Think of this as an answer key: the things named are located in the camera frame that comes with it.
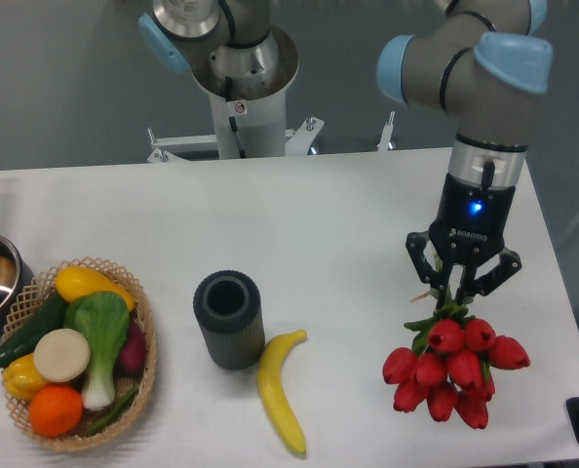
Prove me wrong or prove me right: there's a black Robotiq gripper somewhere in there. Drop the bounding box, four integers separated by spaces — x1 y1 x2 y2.
405 175 521 309

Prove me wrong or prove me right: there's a green chili pepper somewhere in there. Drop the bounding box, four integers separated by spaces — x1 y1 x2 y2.
82 386 138 437

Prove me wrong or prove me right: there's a red tulip bouquet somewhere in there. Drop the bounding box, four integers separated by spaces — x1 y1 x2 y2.
380 287 531 430

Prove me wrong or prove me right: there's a white metal base frame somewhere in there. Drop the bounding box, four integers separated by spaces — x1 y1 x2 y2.
146 111 397 163

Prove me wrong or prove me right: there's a yellow bell pepper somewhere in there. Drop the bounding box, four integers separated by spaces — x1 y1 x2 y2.
2 353 51 401

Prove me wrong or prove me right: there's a woven wicker basket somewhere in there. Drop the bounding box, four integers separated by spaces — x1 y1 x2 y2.
3 257 157 451

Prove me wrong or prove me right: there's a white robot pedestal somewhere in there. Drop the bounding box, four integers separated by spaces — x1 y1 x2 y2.
198 83 290 160

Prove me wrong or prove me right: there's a yellow banana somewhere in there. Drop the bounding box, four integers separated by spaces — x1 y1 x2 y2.
256 330 307 457

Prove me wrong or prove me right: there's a dark grey ribbed vase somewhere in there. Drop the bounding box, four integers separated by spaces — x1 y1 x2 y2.
193 270 266 371

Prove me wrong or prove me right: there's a beige round disc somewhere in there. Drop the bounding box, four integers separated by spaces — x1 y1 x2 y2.
33 329 91 383

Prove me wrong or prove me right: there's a purple red onion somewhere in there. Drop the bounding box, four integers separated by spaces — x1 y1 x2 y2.
118 321 147 375

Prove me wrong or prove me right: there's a green bok choy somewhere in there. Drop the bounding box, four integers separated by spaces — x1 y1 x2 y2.
64 292 130 411

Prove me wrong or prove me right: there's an orange fruit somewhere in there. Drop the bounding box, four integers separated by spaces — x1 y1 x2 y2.
28 384 84 437

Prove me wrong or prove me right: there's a dark green cucumber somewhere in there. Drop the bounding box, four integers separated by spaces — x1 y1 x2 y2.
0 292 68 369

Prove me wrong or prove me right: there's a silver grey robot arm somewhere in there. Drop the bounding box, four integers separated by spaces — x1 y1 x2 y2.
138 1 552 304

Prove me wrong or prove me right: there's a yellow squash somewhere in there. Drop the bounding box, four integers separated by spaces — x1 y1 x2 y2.
55 266 135 312

